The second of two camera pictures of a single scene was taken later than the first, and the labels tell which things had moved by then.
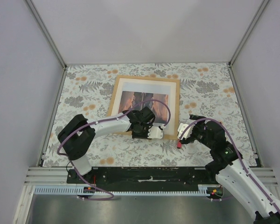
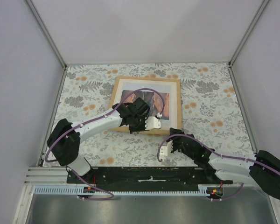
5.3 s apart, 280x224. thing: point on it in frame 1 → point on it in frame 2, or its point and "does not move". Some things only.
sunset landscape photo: x=129 y=99 does not move
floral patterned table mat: x=207 y=90 does not move
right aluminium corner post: x=234 y=56 does not move
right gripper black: x=190 y=139 → x=172 y=131
